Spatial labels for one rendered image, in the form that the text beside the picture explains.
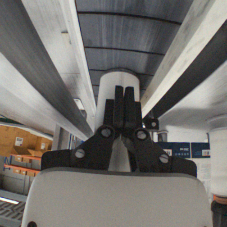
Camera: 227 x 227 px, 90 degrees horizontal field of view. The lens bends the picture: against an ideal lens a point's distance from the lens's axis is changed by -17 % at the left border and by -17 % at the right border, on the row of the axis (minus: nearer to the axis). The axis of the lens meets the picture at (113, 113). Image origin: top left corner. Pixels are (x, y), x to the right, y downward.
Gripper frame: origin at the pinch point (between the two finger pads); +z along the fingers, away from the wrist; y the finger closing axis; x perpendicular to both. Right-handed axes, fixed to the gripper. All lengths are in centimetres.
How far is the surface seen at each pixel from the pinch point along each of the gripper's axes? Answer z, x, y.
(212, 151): 3.9, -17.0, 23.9
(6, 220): -109, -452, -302
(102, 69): 6.8, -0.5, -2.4
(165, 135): 16.5, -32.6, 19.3
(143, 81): 7.4, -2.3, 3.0
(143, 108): 4.5, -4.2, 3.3
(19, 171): 89, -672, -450
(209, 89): 7.4, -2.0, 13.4
